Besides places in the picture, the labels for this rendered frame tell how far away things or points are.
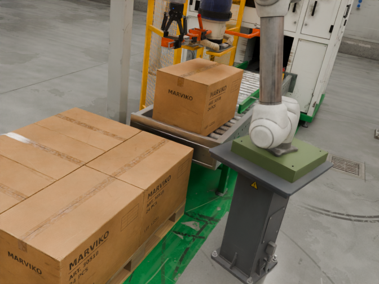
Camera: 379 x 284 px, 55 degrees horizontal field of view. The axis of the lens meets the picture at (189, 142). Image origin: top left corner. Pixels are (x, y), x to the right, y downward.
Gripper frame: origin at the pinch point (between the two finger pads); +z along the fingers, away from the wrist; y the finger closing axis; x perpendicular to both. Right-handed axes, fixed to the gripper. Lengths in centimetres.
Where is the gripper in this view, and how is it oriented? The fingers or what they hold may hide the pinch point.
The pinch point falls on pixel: (172, 41)
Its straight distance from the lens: 209.6
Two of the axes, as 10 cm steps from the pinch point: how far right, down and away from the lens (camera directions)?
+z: -1.4, 8.9, 4.4
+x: -4.4, 3.4, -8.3
